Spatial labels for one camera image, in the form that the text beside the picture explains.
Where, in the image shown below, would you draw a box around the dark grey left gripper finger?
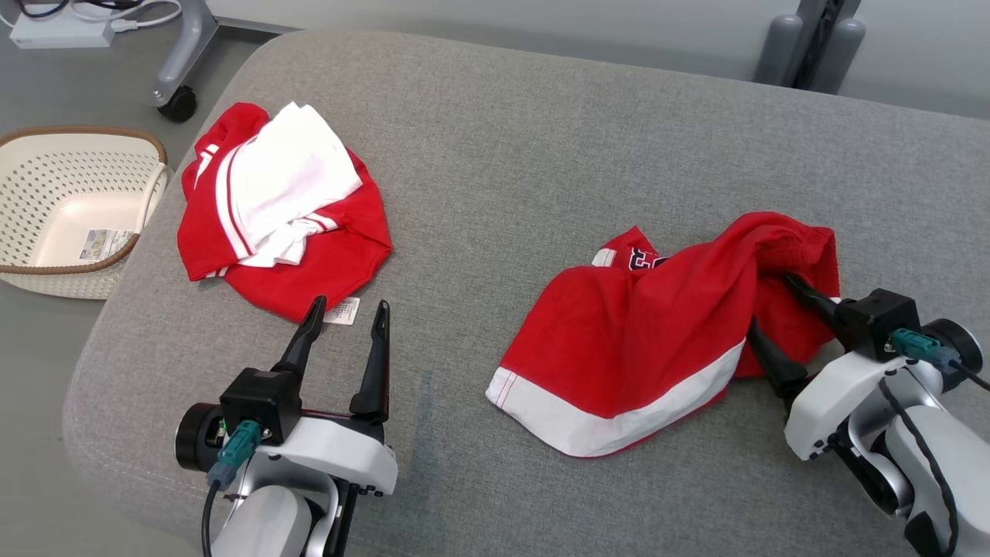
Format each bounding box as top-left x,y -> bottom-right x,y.
270,294 -> 328,381
349,300 -> 392,425

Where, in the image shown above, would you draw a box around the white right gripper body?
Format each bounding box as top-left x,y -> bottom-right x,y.
784,348 -> 906,463

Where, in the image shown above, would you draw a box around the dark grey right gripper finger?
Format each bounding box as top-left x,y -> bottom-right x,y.
746,317 -> 811,400
783,273 -> 841,342

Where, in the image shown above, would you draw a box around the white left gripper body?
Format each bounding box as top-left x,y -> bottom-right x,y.
255,410 -> 400,497

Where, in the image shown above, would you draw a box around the red jersey with white sleeves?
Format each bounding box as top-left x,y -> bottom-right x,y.
176,101 -> 394,325

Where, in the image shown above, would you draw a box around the red shorts with white band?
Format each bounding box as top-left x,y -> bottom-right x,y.
486,211 -> 842,460

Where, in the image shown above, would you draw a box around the paper label in basket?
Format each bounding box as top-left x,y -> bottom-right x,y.
77,227 -> 141,263

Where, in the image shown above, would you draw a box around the cream perforated laundry basket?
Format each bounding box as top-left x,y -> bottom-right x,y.
0,126 -> 170,301

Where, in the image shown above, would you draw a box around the grey stand leg with caster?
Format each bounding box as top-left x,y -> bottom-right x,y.
148,0 -> 299,124

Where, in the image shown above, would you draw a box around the white power adapter box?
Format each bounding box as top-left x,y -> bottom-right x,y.
9,13 -> 116,50

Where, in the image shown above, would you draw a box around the grey metal partition post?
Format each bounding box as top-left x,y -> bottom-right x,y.
754,0 -> 868,96

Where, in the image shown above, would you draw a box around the white power cable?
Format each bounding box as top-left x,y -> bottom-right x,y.
72,0 -> 183,34

